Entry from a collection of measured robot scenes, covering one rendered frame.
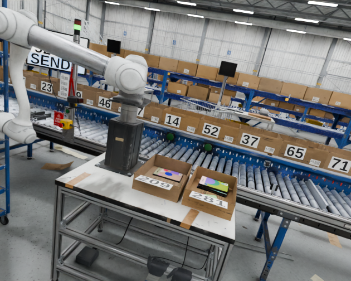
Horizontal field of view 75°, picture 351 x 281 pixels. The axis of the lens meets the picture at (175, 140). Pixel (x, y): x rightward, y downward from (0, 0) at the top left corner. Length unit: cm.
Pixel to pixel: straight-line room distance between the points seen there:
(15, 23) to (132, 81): 57
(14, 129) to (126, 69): 75
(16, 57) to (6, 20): 29
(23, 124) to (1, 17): 56
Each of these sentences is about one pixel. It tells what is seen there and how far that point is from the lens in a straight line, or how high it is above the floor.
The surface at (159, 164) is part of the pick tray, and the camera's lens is 169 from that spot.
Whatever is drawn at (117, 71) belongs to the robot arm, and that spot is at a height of 138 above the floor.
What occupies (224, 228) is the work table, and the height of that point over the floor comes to 75.
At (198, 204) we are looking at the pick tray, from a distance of 131.
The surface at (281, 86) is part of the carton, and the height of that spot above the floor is 160.
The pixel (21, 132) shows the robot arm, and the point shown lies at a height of 94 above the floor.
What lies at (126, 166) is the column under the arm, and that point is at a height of 79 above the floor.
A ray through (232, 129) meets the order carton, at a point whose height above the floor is 102.
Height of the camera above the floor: 145
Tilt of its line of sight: 17 degrees down
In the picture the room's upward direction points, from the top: 12 degrees clockwise
